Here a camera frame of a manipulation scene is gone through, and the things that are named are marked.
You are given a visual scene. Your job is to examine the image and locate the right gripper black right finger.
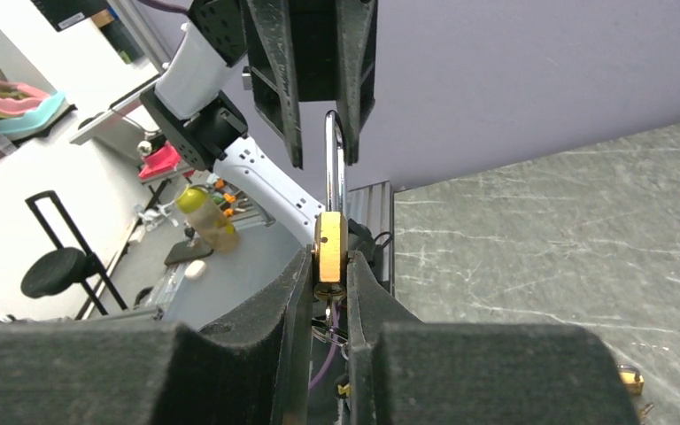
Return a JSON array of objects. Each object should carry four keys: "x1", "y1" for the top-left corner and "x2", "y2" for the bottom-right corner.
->
[{"x1": 347, "y1": 254, "x2": 639, "y2": 424}]

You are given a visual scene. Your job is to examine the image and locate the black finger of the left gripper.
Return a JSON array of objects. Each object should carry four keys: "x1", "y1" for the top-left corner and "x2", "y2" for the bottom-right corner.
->
[
  {"x1": 336, "y1": 1, "x2": 378, "y2": 166},
  {"x1": 241, "y1": 0, "x2": 303, "y2": 168}
]

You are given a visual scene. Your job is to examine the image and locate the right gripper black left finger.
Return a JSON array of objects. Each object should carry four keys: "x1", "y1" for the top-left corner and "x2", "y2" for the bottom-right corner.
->
[{"x1": 0, "y1": 248, "x2": 313, "y2": 424}]

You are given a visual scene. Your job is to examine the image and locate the brass padlock long shackle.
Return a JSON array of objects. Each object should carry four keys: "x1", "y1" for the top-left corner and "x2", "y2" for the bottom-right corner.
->
[{"x1": 314, "y1": 110, "x2": 349, "y2": 303}]

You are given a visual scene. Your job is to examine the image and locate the small brass padlock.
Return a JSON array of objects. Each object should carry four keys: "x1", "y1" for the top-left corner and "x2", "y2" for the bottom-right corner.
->
[{"x1": 616, "y1": 364, "x2": 645, "y2": 397}]

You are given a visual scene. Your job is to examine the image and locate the black keys bunch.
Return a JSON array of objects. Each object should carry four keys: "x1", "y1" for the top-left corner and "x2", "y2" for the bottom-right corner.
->
[{"x1": 311, "y1": 302, "x2": 350, "y2": 360}]

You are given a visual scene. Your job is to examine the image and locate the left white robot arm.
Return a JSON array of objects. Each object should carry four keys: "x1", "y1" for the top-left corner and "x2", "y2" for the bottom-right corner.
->
[{"x1": 141, "y1": 1, "x2": 378, "y2": 243}]

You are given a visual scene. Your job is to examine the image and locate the yellow capped bottle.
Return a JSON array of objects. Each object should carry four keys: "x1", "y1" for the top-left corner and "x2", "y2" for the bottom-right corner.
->
[{"x1": 175, "y1": 185, "x2": 240, "y2": 252}]

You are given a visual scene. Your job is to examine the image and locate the black stool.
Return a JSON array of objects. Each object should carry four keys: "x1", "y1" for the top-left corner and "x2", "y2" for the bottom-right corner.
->
[{"x1": 20, "y1": 190, "x2": 128, "y2": 315}]

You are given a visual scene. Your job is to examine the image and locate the pink and teal bowls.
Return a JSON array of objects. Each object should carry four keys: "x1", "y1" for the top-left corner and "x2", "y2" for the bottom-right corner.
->
[{"x1": 0, "y1": 81, "x2": 73, "y2": 140}]

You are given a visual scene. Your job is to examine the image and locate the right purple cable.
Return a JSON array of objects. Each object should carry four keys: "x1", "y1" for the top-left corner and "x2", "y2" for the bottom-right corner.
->
[{"x1": 307, "y1": 305, "x2": 343, "y2": 393}]

